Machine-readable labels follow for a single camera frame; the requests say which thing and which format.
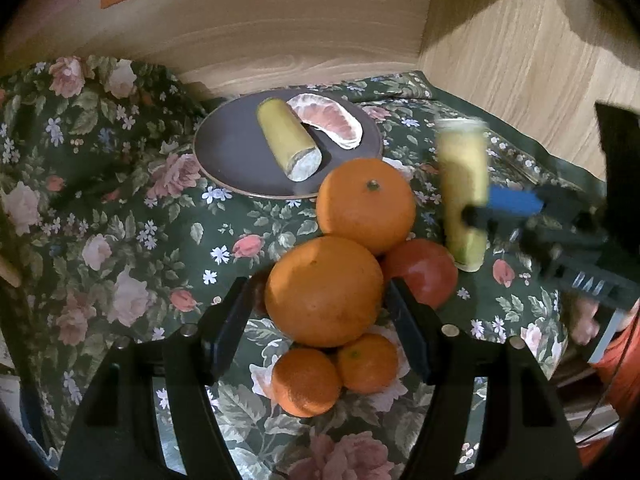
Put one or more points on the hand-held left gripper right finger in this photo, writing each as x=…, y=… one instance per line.
x=407, y=330

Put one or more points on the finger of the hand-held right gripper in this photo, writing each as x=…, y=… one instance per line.
x=517, y=201
x=492, y=216

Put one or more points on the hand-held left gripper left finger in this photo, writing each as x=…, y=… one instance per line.
x=227, y=327

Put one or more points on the yellow-green sugarcane piece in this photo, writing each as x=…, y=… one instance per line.
x=286, y=136
x=465, y=180

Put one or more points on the dark brown round plate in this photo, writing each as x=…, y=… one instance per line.
x=235, y=152

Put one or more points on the person's right hand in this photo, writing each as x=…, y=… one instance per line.
x=584, y=322

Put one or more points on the small tangerine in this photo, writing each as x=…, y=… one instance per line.
x=306, y=382
x=367, y=362

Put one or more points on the red tomato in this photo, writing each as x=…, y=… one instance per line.
x=425, y=272

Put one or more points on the large orange with stem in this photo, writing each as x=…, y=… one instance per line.
x=365, y=205

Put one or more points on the green floral cloth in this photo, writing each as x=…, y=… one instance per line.
x=125, y=220

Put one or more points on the person's orange clothing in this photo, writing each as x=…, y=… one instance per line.
x=625, y=375

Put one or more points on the pink pomelo segment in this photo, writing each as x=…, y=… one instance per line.
x=330, y=120

